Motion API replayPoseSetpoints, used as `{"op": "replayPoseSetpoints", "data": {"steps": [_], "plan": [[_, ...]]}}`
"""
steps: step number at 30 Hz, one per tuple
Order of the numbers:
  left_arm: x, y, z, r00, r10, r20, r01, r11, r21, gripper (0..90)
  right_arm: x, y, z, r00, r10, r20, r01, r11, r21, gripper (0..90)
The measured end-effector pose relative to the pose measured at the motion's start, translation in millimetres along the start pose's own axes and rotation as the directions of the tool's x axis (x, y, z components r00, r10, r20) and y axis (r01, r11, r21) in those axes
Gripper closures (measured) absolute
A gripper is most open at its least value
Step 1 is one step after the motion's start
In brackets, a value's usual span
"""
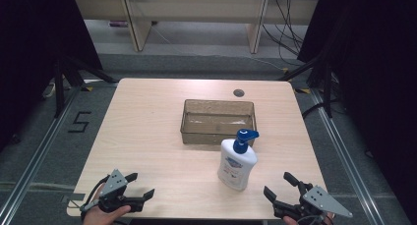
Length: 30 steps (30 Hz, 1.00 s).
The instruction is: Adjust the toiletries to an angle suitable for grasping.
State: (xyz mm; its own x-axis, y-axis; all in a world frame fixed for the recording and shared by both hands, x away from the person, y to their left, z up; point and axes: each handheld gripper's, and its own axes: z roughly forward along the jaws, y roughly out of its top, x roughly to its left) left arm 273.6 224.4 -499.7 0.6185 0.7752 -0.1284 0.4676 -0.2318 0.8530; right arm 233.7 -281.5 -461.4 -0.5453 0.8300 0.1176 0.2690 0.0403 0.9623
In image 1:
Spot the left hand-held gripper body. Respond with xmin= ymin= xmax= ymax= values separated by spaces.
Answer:
xmin=80 ymin=168 xmax=146 ymax=214

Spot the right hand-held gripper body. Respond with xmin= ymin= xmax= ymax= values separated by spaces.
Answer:
xmin=272 ymin=181 xmax=354 ymax=225

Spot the white pump bottle blue cap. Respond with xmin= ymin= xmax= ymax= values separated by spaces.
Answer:
xmin=216 ymin=128 xmax=261 ymax=192

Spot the clear brown plastic box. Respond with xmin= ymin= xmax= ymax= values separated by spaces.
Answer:
xmin=179 ymin=98 xmax=258 ymax=146

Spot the person's left hand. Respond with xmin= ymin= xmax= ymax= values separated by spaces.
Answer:
xmin=82 ymin=203 xmax=132 ymax=225

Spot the person's right hand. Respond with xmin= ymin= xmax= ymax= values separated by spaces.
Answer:
xmin=282 ymin=211 xmax=336 ymax=225

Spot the black metal stand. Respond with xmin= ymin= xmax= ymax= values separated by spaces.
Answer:
xmin=53 ymin=55 xmax=120 ymax=119
xmin=277 ymin=53 xmax=334 ymax=119

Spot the black curtain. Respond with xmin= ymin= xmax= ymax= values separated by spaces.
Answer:
xmin=296 ymin=0 xmax=417 ymax=219
xmin=0 ymin=0 xmax=103 ymax=152

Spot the light wooden desk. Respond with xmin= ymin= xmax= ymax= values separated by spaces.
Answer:
xmin=72 ymin=0 xmax=320 ymax=54

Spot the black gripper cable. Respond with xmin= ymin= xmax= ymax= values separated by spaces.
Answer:
xmin=83 ymin=174 xmax=111 ymax=208

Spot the metal floor rail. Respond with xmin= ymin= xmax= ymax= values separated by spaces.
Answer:
xmin=0 ymin=86 xmax=84 ymax=225
xmin=309 ymin=86 xmax=386 ymax=225

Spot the bundle of black cables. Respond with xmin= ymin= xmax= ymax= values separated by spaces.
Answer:
xmin=261 ymin=0 xmax=307 ymax=68

